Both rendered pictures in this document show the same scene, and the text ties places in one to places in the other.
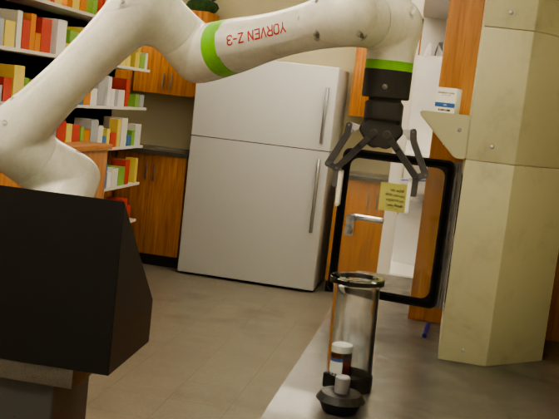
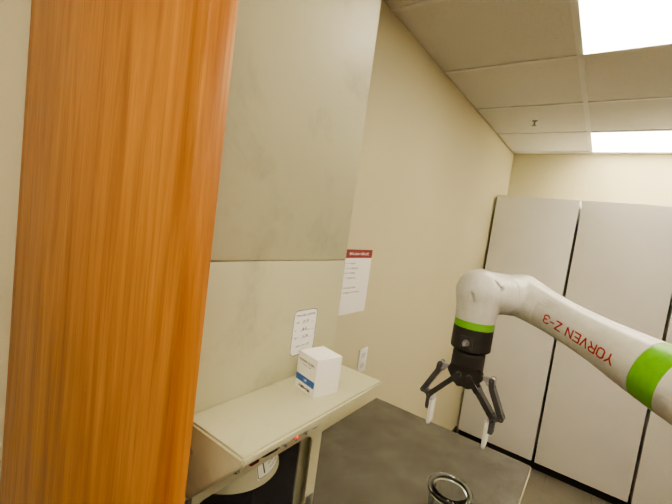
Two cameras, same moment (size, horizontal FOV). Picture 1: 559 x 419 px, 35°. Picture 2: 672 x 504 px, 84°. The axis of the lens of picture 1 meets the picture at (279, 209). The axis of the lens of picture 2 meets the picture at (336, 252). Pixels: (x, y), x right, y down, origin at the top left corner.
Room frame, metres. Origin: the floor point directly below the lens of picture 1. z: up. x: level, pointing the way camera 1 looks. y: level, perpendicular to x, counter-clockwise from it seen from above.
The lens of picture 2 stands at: (2.69, -0.12, 1.78)
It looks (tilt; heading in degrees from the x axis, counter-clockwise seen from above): 5 degrees down; 205
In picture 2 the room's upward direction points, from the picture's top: 8 degrees clockwise
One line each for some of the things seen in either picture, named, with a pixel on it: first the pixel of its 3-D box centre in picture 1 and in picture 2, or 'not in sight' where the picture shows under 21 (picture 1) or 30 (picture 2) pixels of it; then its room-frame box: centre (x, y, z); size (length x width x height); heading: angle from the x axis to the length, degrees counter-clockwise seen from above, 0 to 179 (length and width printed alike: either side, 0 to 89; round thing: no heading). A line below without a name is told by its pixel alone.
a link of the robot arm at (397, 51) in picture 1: (390, 32); (481, 298); (1.74, -0.17, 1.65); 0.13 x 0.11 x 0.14; 135
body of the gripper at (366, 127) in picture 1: (382, 124); (466, 367); (1.74, -0.18, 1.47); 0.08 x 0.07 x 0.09; 80
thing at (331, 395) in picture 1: (341, 393); not in sight; (1.60, -0.15, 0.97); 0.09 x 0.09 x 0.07
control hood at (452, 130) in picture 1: (443, 133); (296, 426); (2.21, -0.38, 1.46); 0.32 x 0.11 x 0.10; 170
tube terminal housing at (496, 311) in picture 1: (512, 197); (214, 453); (2.17, -0.56, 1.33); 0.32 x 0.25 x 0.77; 170
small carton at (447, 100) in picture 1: (447, 101); (318, 370); (2.17, -0.37, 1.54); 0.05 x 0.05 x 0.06; 66
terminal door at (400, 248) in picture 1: (389, 227); not in sight; (2.39, -0.30, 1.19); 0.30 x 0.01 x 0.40; 73
